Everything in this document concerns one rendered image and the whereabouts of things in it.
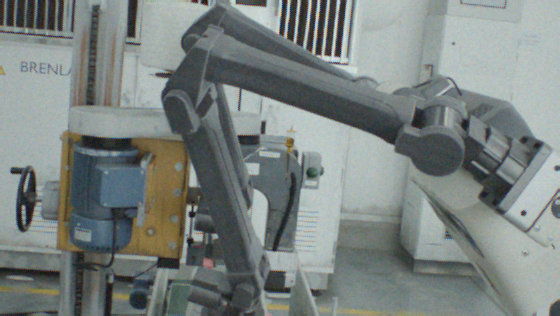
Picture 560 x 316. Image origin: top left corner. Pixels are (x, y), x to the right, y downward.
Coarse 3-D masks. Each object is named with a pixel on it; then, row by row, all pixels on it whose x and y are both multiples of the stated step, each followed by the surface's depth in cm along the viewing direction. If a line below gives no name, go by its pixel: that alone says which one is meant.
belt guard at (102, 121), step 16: (80, 112) 181; (96, 112) 183; (112, 112) 186; (128, 112) 189; (144, 112) 192; (160, 112) 195; (240, 112) 213; (80, 128) 182; (96, 128) 181; (112, 128) 181; (128, 128) 183; (144, 128) 186; (160, 128) 189; (240, 128) 207; (256, 128) 211
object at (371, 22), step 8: (368, 0) 504; (376, 0) 504; (384, 0) 504; (392, 0) 505; (400, 0) 507; (408, 0) 514; (368, 8) 504; (376, 8) 504; (384, 8) 505; (392, 8) 507; (400, 8) 510; (368, 16) 506; (376, 16) 507; (384, 16) 508; (392, 16) 510; (368, 24) 510; (376, 24) 511; (384, 24) 513
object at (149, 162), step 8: (136, 160) 196; (144, 160) 186; (152, 160) 197; (144, 168) 185; (152, 168) 193; (152, 176) 195; (144, 184) 185; (152, 184) 198; (144, 192) 187; (152, 192) 200; (144, 200) 188; (152, 200) 200; (128, 208) 187; (136, 208) 188; (144, 208) 191; (128, 216) 187; (136, 216) 187; (144, 216) 193; (136, 224) 187
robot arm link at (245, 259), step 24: (168, 96) 116; (216, 96) 127; (168, 120) 119; (192, 120) 118; (216, 120) 124; (192, 144) 124; (216, 144) 124; (216, 168) 126; (216, 192) 129; (240, 192) 132; (216, 216) 132; (240, 216) 132; (240, 240) 134; (240, 264) 136; (264, 264) 141
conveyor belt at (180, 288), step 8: (176, 280) 392; (184, 280) 393; (176, 288) 380; (184, 288) 381; (176, 296) 369; (184, 296) 370; (176, 304) 359; (184, 304) 360; (168, 312) 348; (176, 312) 349; (184, 312) 350
